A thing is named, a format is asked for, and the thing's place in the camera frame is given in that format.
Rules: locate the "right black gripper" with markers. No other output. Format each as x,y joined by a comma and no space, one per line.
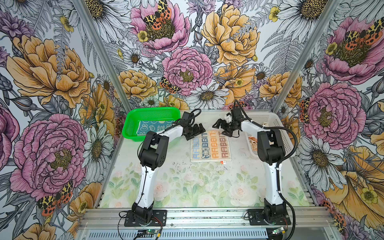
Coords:
229,134

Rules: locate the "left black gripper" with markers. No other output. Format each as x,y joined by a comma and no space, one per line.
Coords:
197,131

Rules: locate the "orange pink patterned towel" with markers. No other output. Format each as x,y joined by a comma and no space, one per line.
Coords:
253,143

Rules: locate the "striped rabbit text towel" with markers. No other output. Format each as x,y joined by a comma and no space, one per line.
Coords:
210,146

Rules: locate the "white plastic basket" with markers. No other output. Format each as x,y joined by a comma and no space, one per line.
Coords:
264,121

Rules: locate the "blue bunny pattern towel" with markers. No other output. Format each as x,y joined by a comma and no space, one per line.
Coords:
152,126

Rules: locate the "green plastic basket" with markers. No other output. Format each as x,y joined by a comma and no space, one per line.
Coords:
135,117

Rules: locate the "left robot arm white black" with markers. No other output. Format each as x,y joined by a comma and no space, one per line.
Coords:
152,155

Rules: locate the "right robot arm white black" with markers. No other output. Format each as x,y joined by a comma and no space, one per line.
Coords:
271,151

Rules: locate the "small green circuit board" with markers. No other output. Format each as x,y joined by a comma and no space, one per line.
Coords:
280,230

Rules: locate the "left aluminium corner post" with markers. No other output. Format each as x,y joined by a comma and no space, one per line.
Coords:
92,32

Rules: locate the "aluminium corner post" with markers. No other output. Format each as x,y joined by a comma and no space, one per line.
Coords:
92,32
319,28

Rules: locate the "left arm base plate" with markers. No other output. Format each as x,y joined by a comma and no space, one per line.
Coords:
154,218

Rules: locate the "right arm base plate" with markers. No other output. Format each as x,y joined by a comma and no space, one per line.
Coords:
258,217

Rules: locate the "aluminium front rail frame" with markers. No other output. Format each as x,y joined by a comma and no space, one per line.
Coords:
309,223

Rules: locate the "right aluminium corner post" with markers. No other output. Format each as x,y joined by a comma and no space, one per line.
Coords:
319,28

